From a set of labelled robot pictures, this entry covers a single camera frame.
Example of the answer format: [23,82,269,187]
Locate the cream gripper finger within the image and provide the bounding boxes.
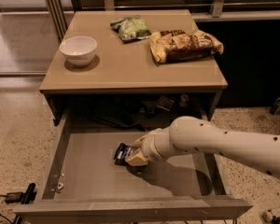
[133,135,147,147]
[125,149,148,167]

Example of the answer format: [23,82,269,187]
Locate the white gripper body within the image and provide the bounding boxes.
[141,128,171,162]

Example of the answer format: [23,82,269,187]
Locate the blue rxbar wrapper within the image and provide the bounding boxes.
[114,143,136,165]

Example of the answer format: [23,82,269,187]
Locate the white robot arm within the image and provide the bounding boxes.
[125,116,280,179]

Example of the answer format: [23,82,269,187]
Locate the grey cabinet counter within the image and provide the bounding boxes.
[40,9,228,120]

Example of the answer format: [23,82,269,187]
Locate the open grey drawer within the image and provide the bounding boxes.
[14,108,252,224]

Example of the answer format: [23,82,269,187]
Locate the yellow brown snack bag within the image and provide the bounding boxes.
[149,30,224,63]

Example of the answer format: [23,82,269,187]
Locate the white ceramic bowl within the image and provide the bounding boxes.
[59,36,97,66]

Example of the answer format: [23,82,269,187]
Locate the green chip bag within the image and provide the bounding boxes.
[110,15,151,43]

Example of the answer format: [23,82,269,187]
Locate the black power adapter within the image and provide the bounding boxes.
[5,183,36,204]

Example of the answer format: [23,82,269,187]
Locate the small dark floor device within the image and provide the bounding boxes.
[269,97,280,115]

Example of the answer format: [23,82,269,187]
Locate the white power strip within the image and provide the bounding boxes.
[262,207,280,224]

